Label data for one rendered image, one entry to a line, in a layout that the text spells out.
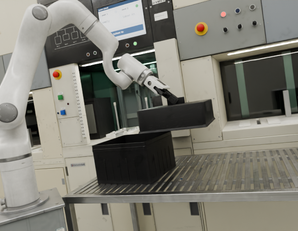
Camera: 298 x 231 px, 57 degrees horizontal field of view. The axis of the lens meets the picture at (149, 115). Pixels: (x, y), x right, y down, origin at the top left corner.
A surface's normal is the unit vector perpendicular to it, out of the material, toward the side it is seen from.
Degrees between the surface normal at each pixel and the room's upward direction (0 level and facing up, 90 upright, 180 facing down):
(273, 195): 90
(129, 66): 79
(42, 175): 90
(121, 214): 90
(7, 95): 61
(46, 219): 90
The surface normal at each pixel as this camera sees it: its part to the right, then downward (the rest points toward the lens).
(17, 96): 0.59, -0.44
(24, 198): 0.48, -0.03
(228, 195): -0.34, 0.10
